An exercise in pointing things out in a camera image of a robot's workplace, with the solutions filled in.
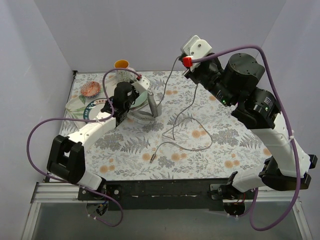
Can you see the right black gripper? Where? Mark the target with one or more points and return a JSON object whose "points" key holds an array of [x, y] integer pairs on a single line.
{"points": [[194, 75]]}

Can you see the white floral mug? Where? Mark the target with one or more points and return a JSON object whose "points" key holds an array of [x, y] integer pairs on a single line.
{"points": [[123, 72]]}

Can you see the aluminium frame rail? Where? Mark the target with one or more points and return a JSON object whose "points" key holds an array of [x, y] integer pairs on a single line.
{"points": [[54, 192]]}

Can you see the grey white headphones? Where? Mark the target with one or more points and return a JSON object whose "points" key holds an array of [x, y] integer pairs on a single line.
{"points": [[147, 117]]}

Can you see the white blue-rimmed plate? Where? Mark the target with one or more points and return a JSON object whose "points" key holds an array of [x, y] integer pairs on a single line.
{"points": [[93, 108]]}

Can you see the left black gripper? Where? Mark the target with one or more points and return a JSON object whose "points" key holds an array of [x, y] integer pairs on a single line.
{"points": [[135, 91]]}

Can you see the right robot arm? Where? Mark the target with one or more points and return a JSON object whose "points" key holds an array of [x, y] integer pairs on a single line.
{"points": [[259, 111]]}

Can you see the green floral plate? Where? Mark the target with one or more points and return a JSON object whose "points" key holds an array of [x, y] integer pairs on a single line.
{"points": [[140, 100]]}

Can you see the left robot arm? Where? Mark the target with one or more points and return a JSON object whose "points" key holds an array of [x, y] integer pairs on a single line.
{"points": [[67, 154]]}

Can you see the leaf print tray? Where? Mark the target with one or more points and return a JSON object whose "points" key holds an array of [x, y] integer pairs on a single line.
{"points": [[76, 106]]}

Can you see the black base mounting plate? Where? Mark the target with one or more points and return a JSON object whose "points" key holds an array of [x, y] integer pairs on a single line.
{"points": [[166, 194]]}

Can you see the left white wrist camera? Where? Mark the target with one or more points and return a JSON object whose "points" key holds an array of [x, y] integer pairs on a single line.
{"points": [[141, 85]]}

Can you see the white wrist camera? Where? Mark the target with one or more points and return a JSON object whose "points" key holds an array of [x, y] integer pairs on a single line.
{"points": [[141, 85], [194, 48]]}

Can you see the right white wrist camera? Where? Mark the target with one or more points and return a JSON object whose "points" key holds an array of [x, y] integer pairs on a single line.
{"points": [[194, 48]]}

